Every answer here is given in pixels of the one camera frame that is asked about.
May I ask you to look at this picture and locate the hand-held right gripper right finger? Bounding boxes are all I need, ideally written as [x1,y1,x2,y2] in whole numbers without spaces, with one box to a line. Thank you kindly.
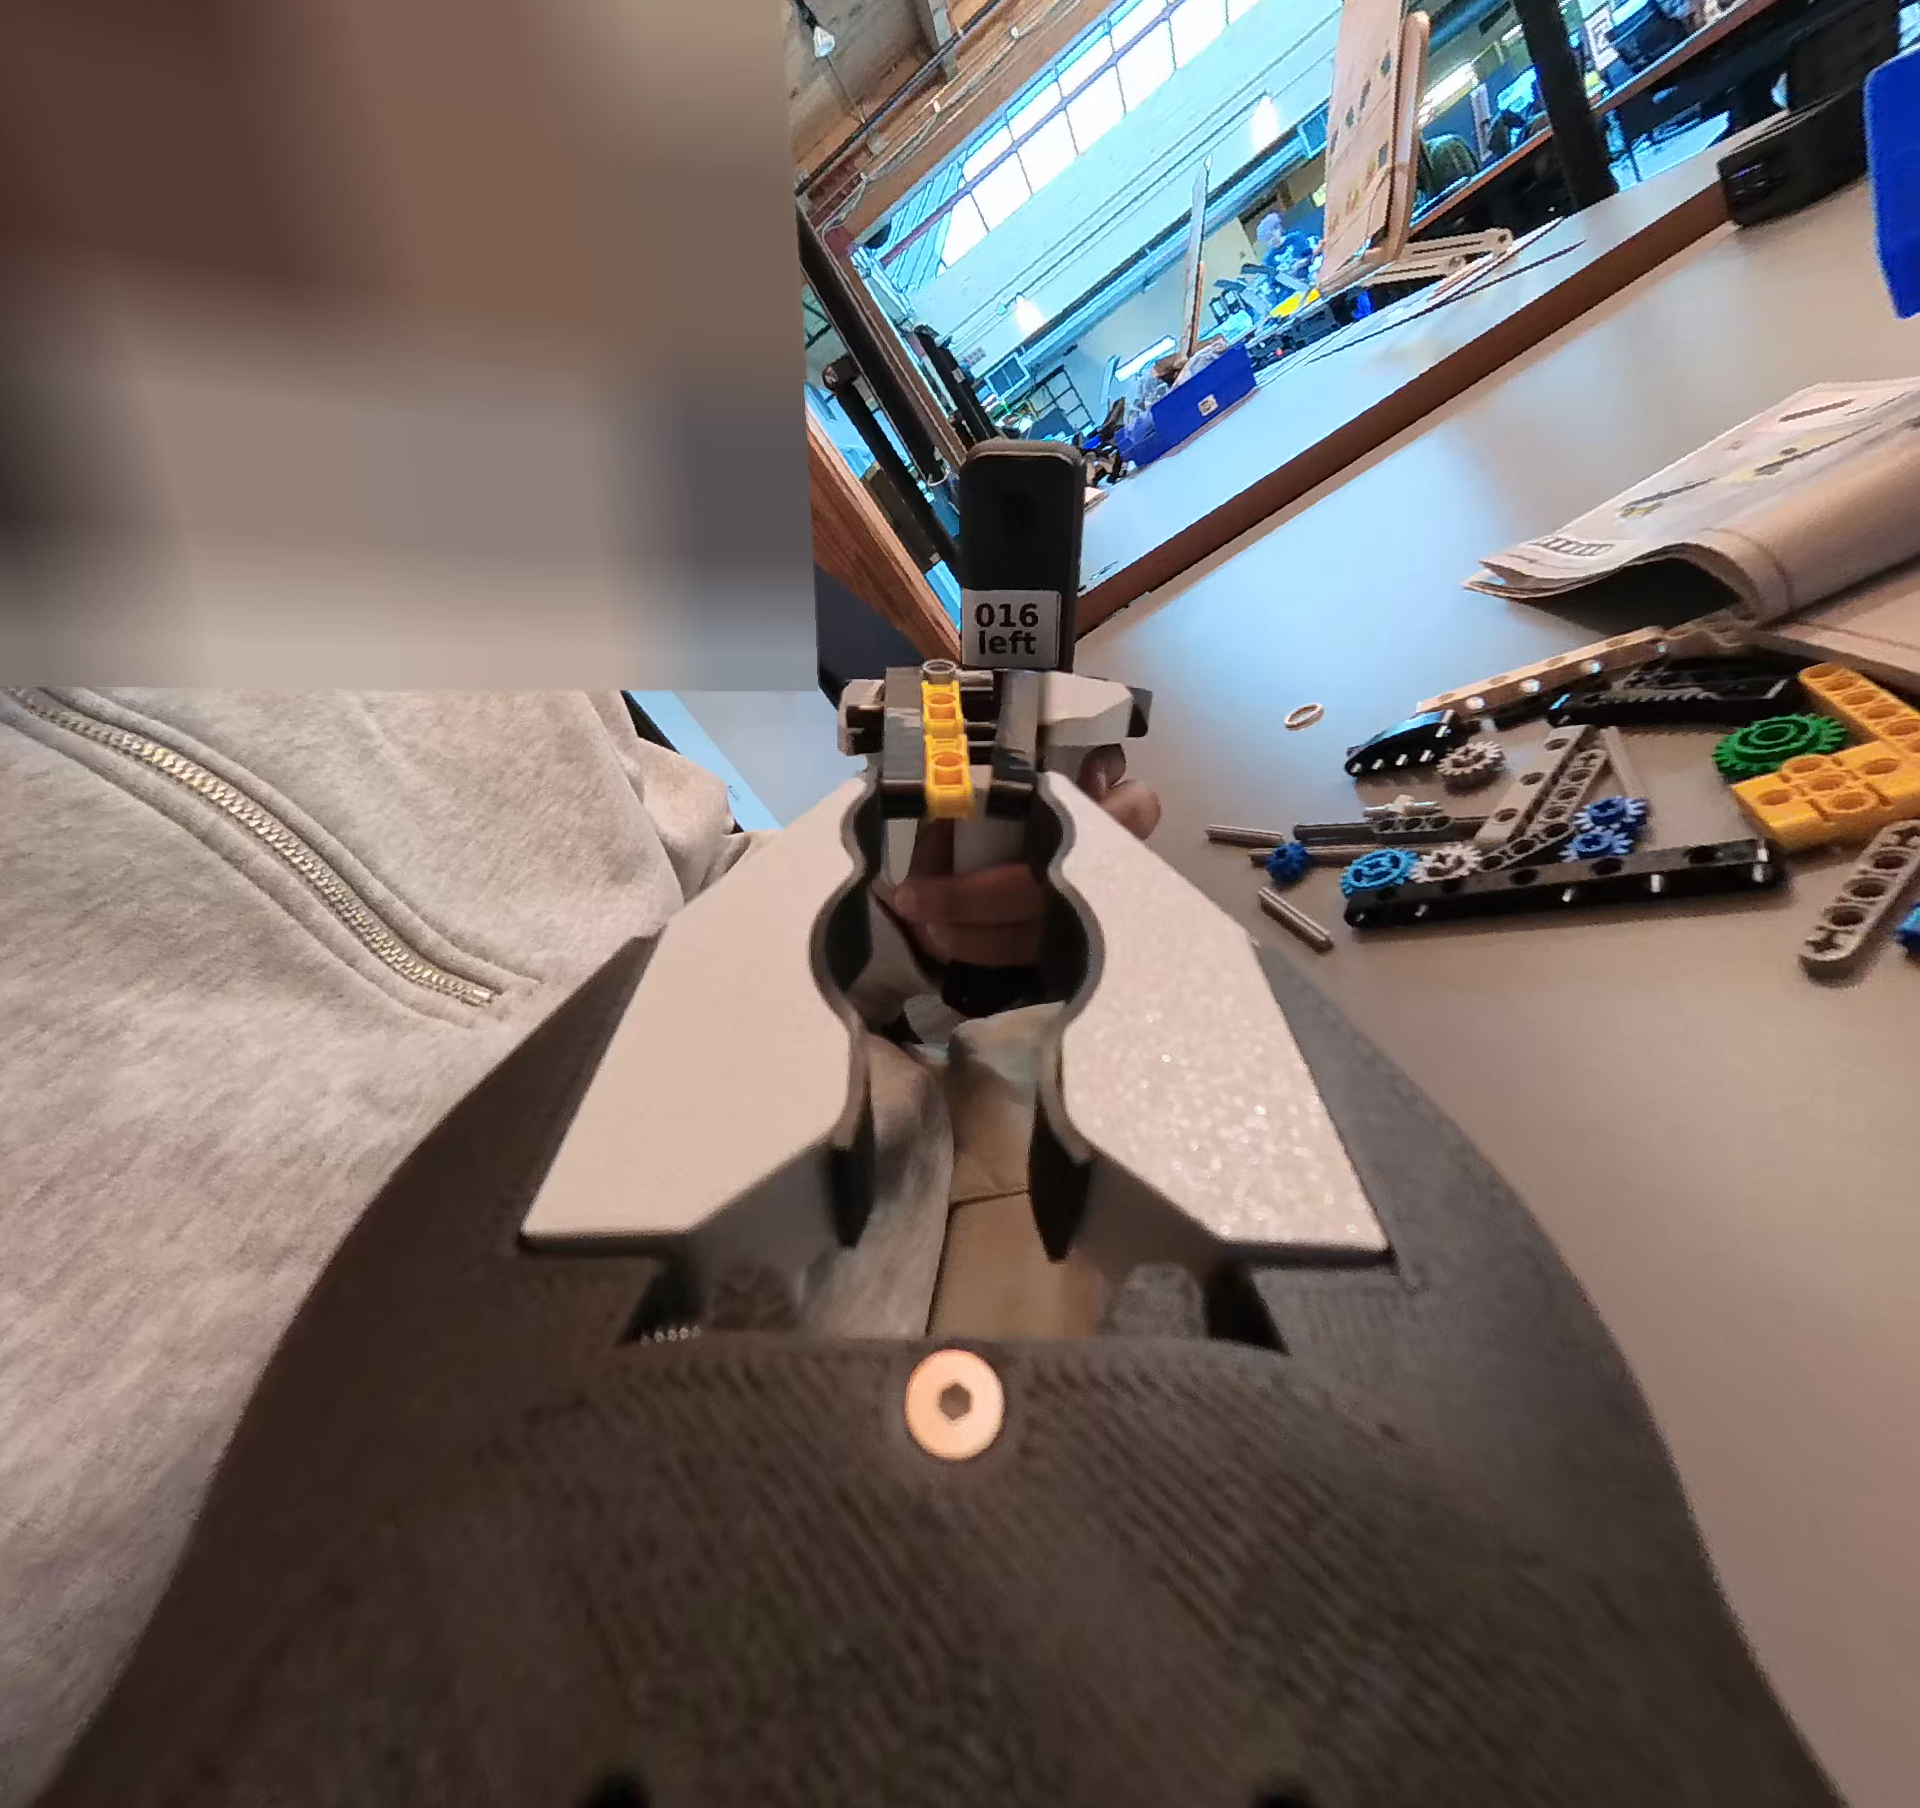
[1033,770,1391,1267]

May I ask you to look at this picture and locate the black pillar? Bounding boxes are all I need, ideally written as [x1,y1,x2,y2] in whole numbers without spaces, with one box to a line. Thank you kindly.
[1476,0,1619,214]

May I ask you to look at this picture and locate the wooden display board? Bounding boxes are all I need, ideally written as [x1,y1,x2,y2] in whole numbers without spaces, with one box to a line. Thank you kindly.
[1317,0,1440,298]

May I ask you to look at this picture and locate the person's left hand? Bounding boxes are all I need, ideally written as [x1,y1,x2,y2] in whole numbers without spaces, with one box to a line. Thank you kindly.
[878,750,1167,976]

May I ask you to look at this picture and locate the pile of lego beams and gears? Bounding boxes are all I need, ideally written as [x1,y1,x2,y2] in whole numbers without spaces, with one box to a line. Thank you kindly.
[1200,623,1920,976]

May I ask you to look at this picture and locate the lego instruction booklet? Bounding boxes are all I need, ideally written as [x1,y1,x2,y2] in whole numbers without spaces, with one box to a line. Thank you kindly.
[1464,374,1920,659]

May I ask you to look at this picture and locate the black box device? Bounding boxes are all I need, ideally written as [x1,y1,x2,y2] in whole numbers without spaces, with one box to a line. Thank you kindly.
[1717,78,1877,228]

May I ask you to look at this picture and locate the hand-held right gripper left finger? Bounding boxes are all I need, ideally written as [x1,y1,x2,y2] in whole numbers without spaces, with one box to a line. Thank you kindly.
[517,773,880,1271]

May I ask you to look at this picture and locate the black yellow lego assembly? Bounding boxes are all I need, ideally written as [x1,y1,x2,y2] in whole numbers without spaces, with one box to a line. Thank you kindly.
[884,660,1040,823]

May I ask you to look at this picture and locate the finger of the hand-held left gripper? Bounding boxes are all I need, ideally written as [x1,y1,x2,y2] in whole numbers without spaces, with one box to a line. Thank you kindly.
[1033,671,1159,789]
[835,675,907,794]

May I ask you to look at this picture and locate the grey zip hoodie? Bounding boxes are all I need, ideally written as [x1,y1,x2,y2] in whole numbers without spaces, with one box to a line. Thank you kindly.
[0,687,783,1808]

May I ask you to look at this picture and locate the blue plastic crate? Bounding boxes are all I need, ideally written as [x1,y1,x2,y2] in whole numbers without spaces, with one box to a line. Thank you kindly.
[1865,50,1920,298]

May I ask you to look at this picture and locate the small blue bin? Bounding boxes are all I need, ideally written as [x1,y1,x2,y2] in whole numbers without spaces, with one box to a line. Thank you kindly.
[1116,338,1262,473]

